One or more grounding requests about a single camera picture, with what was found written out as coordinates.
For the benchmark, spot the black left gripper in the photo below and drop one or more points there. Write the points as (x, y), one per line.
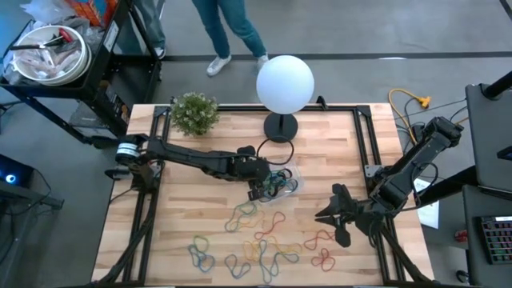
(248, 170)

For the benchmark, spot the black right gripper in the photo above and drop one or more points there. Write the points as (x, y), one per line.
(364, 218)

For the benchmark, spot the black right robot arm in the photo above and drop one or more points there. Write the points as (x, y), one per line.
(416, 160)

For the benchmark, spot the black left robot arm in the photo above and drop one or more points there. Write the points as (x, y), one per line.
(180, 154)

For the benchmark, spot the clear plastic bin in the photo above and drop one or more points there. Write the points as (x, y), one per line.
(298, 176)

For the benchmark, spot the green plant in black pot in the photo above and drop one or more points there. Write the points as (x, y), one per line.
(194, 114)

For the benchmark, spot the white paper sheet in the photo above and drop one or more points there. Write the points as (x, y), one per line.
(428, 210)

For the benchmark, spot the white globe lamp, black base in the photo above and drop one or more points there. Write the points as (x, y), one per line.
(285, 84)

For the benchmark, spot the red can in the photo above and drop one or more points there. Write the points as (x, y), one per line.
(461, 236)

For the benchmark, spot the keyboard with coloured keys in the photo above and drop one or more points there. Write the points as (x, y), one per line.
(498, 240)

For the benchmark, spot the dark grey side desk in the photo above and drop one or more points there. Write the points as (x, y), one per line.
(490, 140)

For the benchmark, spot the black utility cart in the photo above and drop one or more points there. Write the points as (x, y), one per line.
(102, 68)

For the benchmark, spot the white bowl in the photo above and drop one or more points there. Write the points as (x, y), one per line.
(86, 56)

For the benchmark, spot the orange cardboard box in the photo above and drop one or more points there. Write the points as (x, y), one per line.
(110, 6)
(86, 12)

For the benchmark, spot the black computer case, blue light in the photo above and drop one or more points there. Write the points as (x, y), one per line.
(14, 172)

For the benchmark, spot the clear plastic bags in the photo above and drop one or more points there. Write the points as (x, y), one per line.
(40, 64)

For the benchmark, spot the white plastic bag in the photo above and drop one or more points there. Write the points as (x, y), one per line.
(44, 10)

